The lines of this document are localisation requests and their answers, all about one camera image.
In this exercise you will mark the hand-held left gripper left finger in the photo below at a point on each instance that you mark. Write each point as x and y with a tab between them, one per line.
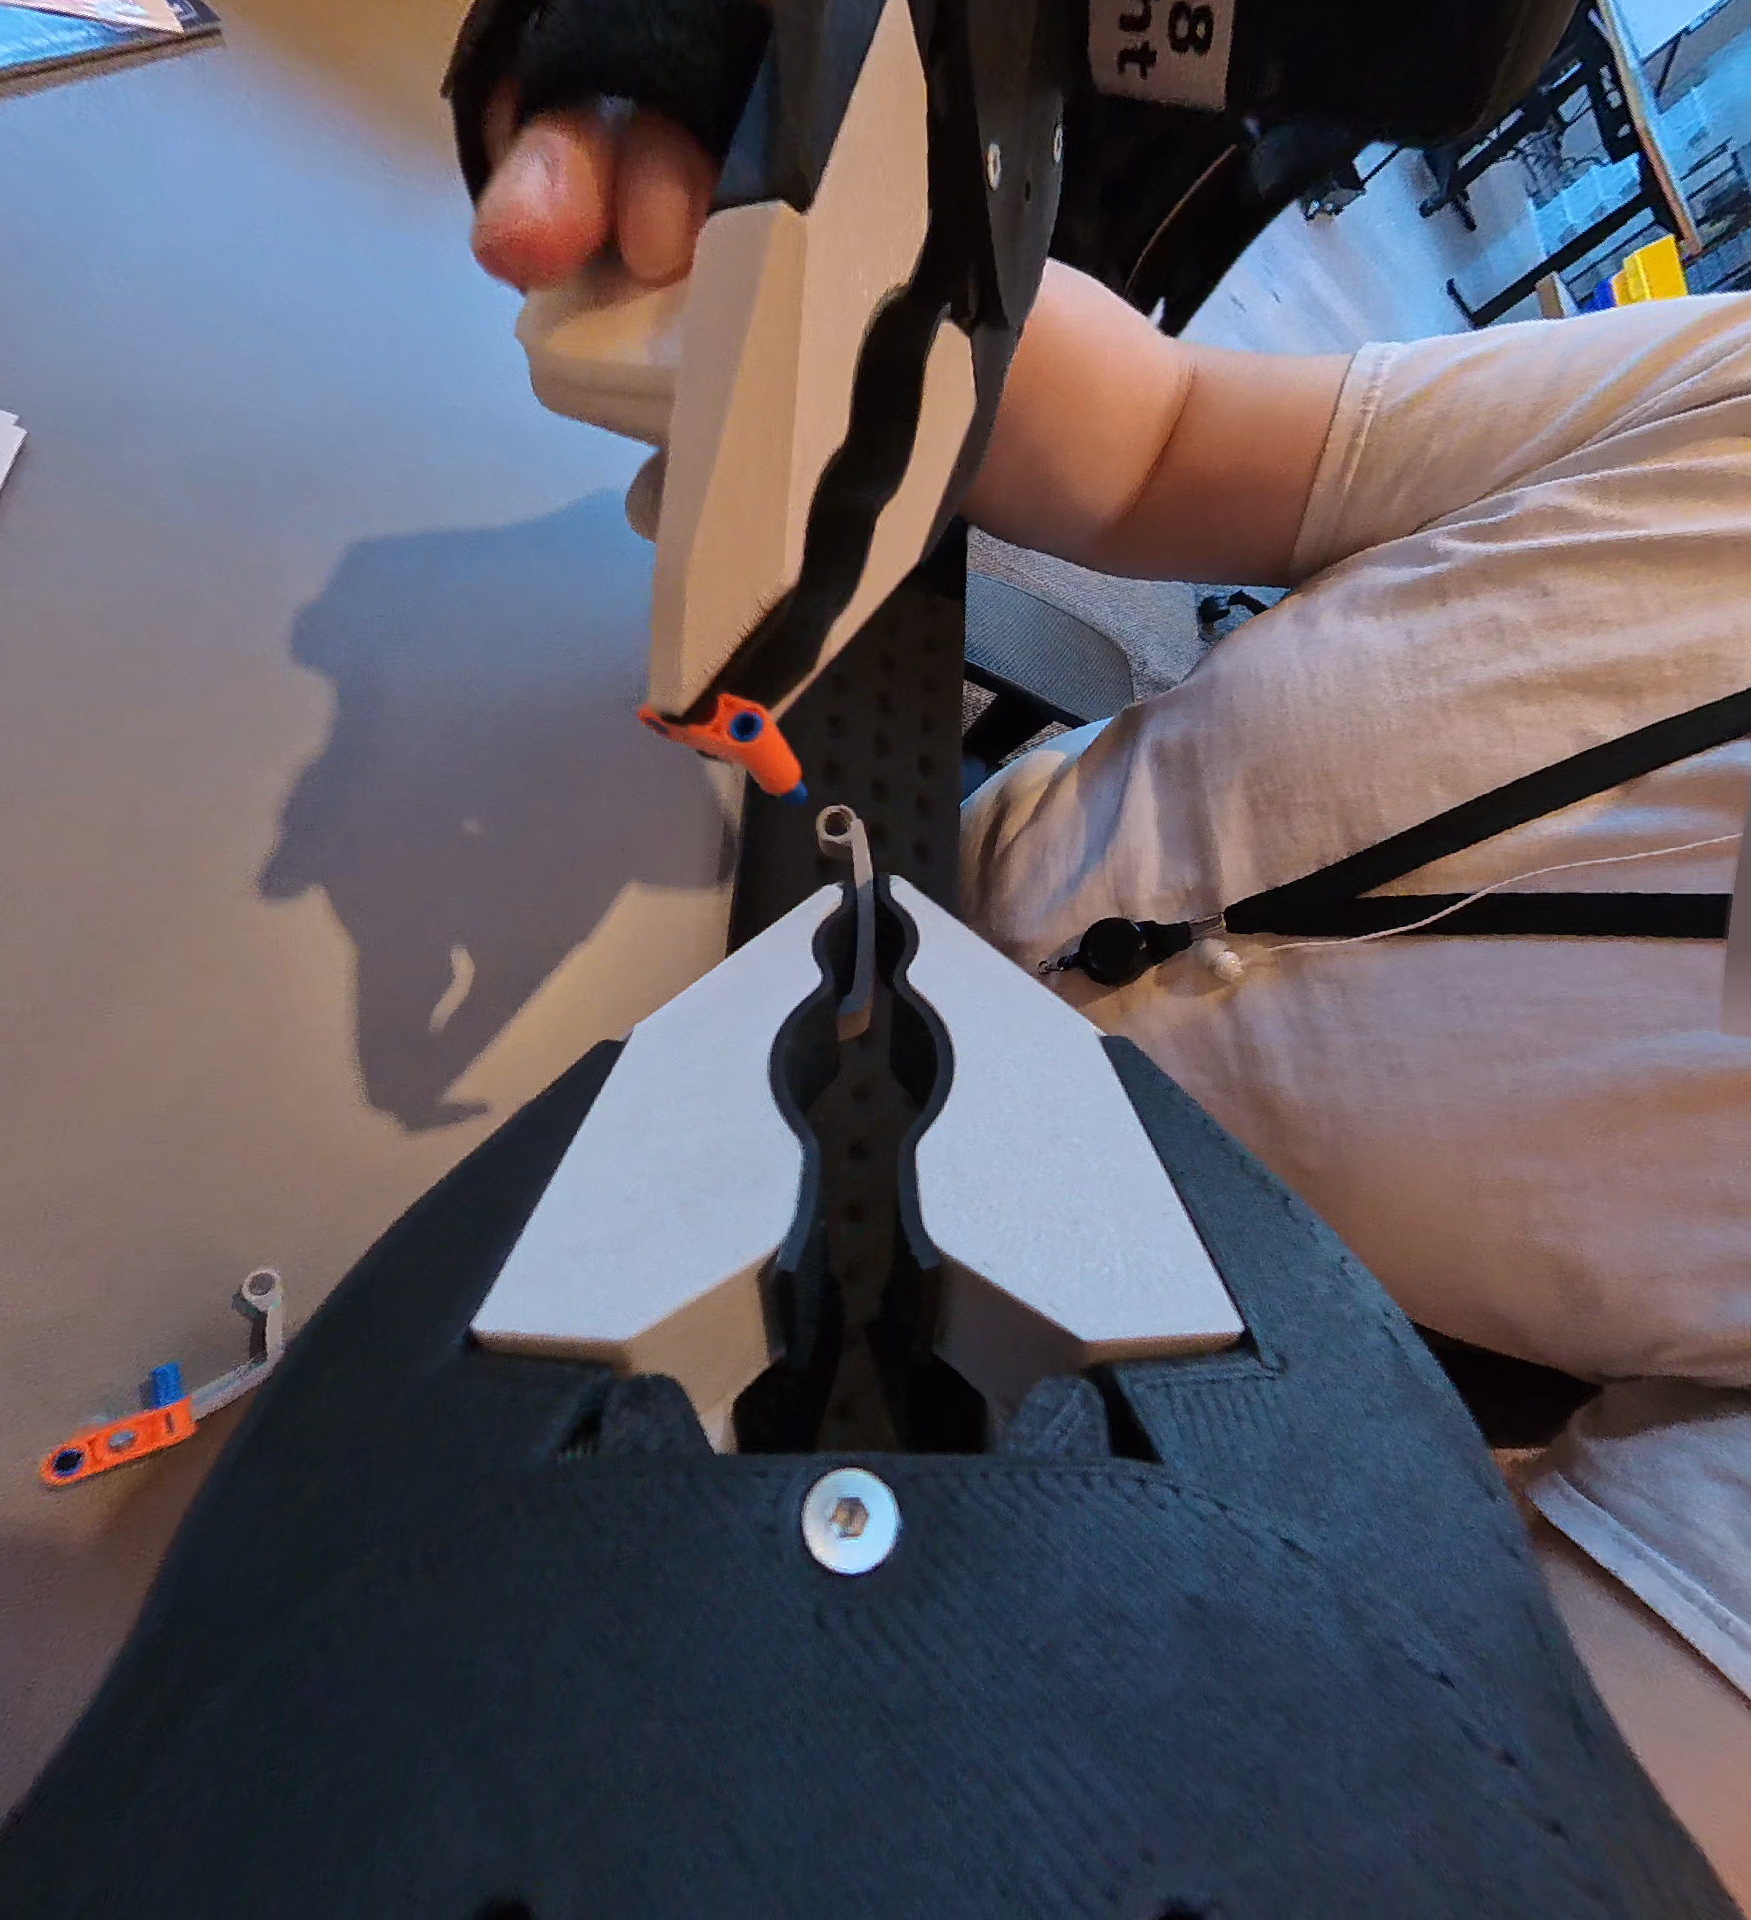
666	1185

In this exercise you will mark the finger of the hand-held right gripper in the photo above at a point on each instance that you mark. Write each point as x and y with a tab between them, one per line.
756	421
942	451

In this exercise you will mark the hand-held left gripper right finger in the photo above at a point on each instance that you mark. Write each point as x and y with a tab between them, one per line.
1070	1200

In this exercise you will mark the orange brick beam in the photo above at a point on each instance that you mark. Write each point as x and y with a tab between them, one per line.
756	750

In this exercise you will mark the grey brick lever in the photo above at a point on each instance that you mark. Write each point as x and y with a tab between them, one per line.
864	901

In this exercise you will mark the person's right forearm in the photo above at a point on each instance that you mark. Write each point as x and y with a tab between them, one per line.
1116	435

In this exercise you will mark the grey desk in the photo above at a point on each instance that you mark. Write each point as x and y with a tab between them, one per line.
214	750

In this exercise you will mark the person's right hand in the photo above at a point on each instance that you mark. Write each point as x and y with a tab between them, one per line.
590	195

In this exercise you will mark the grey office chair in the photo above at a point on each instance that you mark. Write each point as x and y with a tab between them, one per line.
1040	645

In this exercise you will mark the black perforated pad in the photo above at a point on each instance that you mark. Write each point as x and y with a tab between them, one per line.
890	721

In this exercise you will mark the yellow storage bins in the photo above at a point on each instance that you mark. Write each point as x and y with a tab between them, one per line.
1656	272

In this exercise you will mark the person's shirt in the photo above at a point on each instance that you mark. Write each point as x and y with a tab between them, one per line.
1490	1171

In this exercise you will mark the orange and grey brick assembly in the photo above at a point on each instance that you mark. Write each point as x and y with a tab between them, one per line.
124	1443

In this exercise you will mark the blue magazine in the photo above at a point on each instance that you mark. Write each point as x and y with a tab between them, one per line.
20	30

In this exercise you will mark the person's leg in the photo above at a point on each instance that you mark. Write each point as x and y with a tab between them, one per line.
1716	1800

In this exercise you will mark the black frame table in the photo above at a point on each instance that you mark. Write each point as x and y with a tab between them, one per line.
1650	132

